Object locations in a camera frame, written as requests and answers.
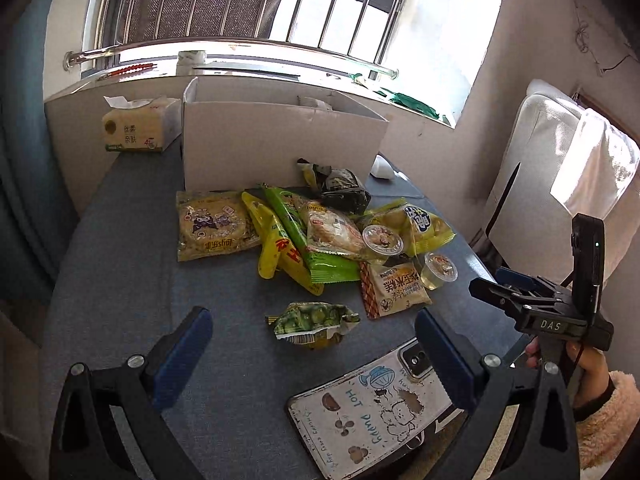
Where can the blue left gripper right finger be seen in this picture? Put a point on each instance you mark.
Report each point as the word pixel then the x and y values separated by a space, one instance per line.
pixel 453 357

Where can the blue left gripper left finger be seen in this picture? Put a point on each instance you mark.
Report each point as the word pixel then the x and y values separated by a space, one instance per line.
pixel 174 357

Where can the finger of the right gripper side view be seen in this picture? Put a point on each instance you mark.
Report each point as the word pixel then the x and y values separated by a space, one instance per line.
pixel 513 292

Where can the fried corn cake packet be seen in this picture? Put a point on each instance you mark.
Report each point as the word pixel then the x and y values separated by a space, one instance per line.
pixel 387 290

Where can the yellow chip bag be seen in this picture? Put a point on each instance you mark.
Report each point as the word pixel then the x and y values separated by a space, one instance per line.
pixel 421 231

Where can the green pea snack packet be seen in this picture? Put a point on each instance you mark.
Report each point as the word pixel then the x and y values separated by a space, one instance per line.
pixel 313 325

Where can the green cracker packet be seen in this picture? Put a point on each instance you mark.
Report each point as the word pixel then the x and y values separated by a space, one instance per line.
pixel 323 268

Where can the beige cookie packet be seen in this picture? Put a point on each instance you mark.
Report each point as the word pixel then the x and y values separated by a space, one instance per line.
pixel 213 224

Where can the long yellow snack bag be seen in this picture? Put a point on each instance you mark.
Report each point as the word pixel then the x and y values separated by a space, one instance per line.
pixel 278 249

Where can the clear bread packet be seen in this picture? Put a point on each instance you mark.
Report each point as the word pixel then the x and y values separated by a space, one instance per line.
pixel 331 232

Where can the person's right hand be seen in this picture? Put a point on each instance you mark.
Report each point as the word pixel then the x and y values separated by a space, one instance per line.
pixel 595 378

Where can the clear jelly cup front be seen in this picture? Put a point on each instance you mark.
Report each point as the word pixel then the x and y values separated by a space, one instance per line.
pixel 438 270

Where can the clear jelly cup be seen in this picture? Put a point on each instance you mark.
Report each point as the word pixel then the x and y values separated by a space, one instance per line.
pixel 438 270
pixel 382 240

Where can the smartphone with cartoon case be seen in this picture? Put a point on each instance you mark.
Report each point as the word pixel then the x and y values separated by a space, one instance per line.
pixel 372 414

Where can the clear jelly cup rear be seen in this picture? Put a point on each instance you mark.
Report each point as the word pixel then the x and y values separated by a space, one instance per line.
pixel 382 240

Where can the white towel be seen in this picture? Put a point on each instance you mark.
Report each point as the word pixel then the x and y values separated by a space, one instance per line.
pixel 597 169

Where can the black seaweed snack packet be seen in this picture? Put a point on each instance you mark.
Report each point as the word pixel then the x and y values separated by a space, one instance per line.
pixel 337 188

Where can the blue curtain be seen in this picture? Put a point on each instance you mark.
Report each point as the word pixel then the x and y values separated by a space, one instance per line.
pixel 38 217

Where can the green cloth on sill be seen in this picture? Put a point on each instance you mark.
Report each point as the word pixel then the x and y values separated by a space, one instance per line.
pixel 400 99

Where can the white cardboard box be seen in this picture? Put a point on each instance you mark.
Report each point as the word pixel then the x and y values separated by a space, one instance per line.
pixel 240 132

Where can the tissue pack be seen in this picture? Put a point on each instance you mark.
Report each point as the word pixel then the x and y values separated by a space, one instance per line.
pixel 146 125

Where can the steel window railing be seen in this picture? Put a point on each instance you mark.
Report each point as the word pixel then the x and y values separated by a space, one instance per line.
pixel 342 37

